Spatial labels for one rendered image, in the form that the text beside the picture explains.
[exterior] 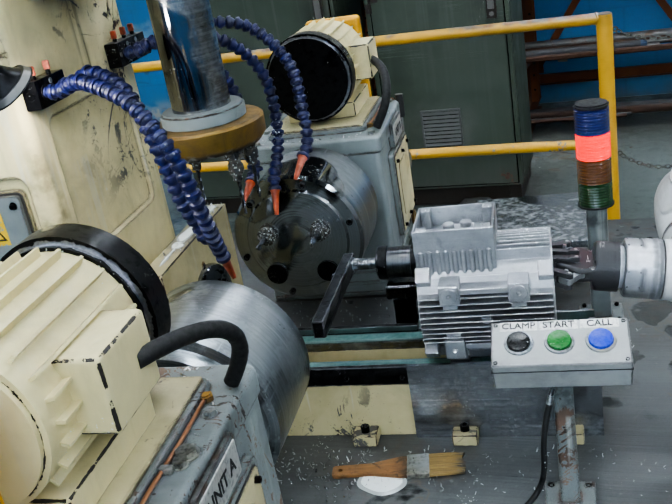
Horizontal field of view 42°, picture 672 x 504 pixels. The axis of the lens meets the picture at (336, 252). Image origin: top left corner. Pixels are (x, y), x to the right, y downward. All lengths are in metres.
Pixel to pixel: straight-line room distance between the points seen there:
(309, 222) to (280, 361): 0.52
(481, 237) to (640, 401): 0.40
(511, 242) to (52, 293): 0.73
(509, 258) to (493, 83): 3.08
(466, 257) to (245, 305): 0.35
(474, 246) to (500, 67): 3.08
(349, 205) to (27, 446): 0.96
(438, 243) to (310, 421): 0.39
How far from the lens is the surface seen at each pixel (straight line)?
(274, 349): 1.13
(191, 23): 1.30
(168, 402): 0.93
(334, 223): 1.59
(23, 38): 1.31
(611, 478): 1.34
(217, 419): 0.90
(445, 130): 4.45
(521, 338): 1.13
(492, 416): 1.40
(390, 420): 1.44
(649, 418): 1.46
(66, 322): 0.79
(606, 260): 1.32
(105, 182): 1.46
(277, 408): 1.09
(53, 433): 0.75
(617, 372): 1.13
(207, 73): 1.31
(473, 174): 4.51
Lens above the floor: 1.63
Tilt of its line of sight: 23 degrees down
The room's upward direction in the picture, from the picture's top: 10 degrees counter-clockwise
